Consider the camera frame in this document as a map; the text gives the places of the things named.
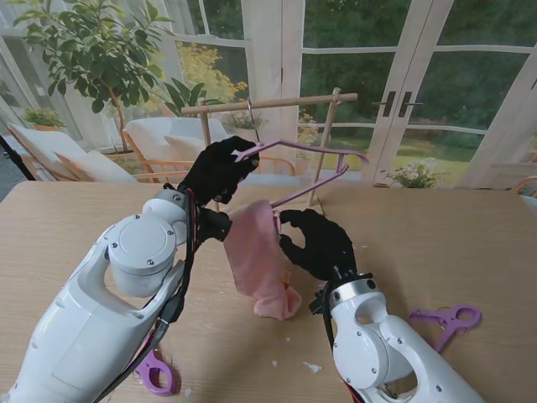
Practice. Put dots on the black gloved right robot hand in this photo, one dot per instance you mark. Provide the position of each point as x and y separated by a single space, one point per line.
323 247

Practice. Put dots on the printed garden room backdrop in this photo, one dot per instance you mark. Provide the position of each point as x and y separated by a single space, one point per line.
398 71

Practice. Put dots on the pink square towel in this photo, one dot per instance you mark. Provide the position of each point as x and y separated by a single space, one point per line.
260 260

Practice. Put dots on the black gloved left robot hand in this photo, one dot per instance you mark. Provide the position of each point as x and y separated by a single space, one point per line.
214 168

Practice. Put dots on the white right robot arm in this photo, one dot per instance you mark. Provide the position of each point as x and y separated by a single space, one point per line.
386 348

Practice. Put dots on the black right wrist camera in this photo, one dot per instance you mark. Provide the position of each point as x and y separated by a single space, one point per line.
319 302

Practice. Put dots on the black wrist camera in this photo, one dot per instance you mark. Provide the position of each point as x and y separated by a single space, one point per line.
215 224
319 302

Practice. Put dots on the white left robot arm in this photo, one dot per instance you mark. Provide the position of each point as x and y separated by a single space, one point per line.
92 302

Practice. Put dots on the purple plastic clothes peg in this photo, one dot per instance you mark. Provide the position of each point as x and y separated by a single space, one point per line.
157 373
453 321

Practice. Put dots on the pink hanger with metal hook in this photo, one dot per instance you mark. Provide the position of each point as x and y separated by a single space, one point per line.
310 147

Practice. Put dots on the black tripod stand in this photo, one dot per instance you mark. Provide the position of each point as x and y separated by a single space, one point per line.
12 157

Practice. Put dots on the wooden tabletop drying rack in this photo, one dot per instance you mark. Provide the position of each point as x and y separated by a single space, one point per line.
293 101

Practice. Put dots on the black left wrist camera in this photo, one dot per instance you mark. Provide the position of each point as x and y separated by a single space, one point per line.
215 224

